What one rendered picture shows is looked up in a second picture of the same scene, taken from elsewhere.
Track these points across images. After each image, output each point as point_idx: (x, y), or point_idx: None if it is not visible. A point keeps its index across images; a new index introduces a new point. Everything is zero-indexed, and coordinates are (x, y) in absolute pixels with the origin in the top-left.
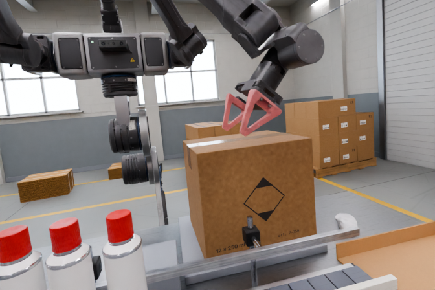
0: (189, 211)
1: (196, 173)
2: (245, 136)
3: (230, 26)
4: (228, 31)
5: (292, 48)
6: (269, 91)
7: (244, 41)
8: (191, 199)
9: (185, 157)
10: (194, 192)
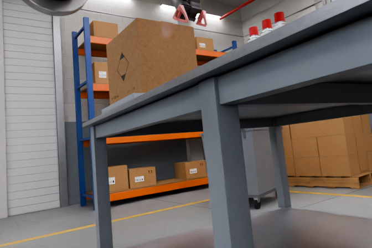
0: (145, 83)
1: (189, 39)
2: (205, 26)
3: None
4: None
5: (198, 4)
6: (196, 14)
7: None
8: (163, 65)
9: (146, 31)
10: (177, 54)
